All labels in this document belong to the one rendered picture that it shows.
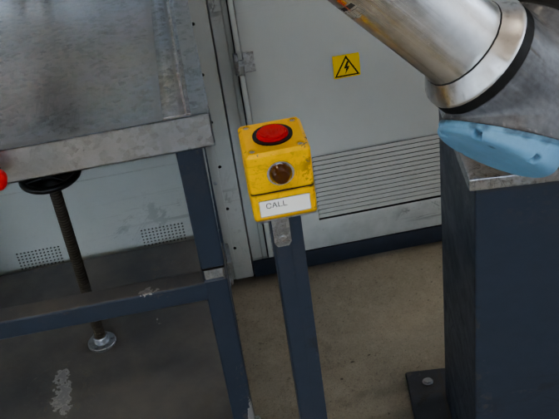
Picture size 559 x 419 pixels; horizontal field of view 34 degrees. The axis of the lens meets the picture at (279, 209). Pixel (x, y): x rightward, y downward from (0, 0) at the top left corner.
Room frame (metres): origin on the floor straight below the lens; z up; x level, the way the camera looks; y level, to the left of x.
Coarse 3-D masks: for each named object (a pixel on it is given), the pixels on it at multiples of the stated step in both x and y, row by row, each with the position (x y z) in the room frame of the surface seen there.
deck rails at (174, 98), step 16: (160, 0) 1.61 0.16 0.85; (160, 16) 1.54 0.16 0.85; (160, 32) 1.47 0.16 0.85; (176, 32) 1.46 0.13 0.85; (160, 48) 1.40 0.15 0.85; (176, 48) 1.37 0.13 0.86; (160, 64) 1.34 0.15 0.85; (176, 64) 1.19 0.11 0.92; (160, 80) 1.28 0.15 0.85; (176, 80) 1.28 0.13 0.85; (176, 96) 1.22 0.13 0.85; (176, 112) 1.17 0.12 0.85
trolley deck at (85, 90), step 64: (0, 0) 1.75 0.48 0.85; (64, 0) 1.70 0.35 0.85; (128, 0) 1.65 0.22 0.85; (0, 64) 1.44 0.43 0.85; (64, 64) 1.40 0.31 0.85; (128, 64) 1.37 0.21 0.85; (192, 64) 1.33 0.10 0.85; (0, 128) 1.21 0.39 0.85; (64, 128) 1.18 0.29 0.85; (128, 128) 1.16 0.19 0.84; (192, 128) 1.16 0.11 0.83
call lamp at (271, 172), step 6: (276, 162) 0.94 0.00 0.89; (282, 162) 0.94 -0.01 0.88; (288, 162) 0.94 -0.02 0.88; (270, 168) 0.94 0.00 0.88; (276, 168) 0.93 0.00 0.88; (282, 168) 0.93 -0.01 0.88; (288, 168) 0.94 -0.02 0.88; (270, 174) 0.93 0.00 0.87; (276, 174) 0.93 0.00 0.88; (282, 174) 0.93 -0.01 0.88; (288, 174) 0.93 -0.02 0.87; (270, 180) 0.94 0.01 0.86; (276, 180) 0.93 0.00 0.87; (282, 180) 0.93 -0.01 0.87; (288, 180) 0.93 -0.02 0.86
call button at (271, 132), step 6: (264, 126) 1.00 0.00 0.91; (270, 126) 0.99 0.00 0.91; (276, 126) 0.99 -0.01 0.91; (282, 126) 0.99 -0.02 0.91; (258, 132) 0.98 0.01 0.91; (264, 132) 0.98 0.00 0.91; (270, 132) 0.98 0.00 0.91; (276, 132) 0.98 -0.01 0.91; (282, 132) 0.97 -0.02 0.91; (288, 132) 0.98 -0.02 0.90; (258, 138) 0.97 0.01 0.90; (264, 138) 0.97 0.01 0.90; (270, 138) 0.96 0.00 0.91; (276, 138) 0.97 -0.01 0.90; (282, 138) 0.97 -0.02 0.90
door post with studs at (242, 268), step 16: (192, 0) 1.85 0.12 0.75; (192, 16) 1.85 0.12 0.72; (208, 32) 1.85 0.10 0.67; (208, 48) 1.85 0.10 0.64; (208, 64) 1.85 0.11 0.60; (208, 80) 1.85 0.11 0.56; (208, 96) 1.85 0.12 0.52; (224, 112) 1.85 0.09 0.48; (224, 128) 1.85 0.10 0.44; (224, 144) 1.85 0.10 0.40; (224, 160) 1.85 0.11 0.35; (224, 176) 1.85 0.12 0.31; (224, 192) 1.84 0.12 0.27; (240, 208) 1.85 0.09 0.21; (240, 224) 1.85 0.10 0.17; (240, 240) 1.85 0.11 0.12; (240, 256) 1.85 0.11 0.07; (240, 272) 1.85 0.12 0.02
